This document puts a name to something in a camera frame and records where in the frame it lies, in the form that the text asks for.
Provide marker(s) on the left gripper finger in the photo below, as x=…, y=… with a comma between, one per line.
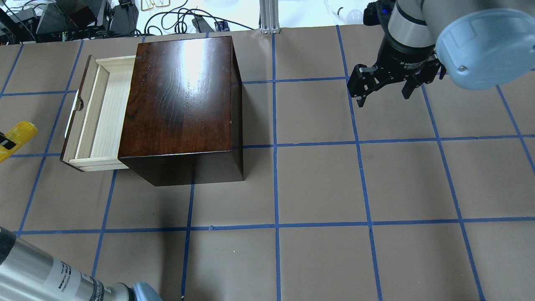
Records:
x=6, y=143

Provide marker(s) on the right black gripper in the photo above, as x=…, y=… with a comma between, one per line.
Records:
x=403, y=57

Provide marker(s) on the yellow corn cob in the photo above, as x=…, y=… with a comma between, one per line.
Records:
x=21, y=134

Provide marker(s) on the wooden drawer with white handle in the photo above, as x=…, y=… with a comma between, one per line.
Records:
x=93, y=134

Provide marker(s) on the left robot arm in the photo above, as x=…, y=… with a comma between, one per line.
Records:
x=29, y=274

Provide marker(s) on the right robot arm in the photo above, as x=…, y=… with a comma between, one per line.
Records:
x=478, y=43

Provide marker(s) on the white light bulb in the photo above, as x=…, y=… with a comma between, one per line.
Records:
x=347, y=15

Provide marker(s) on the black electronics box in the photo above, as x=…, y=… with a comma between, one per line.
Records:
x=73, y=16

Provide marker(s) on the black power adapter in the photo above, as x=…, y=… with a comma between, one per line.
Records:
x=124, y=18

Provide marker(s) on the dark wooden cabinet box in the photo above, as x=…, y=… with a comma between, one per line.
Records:
x=183, y=118

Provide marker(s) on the aluminium frame post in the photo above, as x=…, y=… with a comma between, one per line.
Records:
x=269, y=17

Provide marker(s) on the gold wire rack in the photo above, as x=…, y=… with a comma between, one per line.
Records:
x=147, y=5

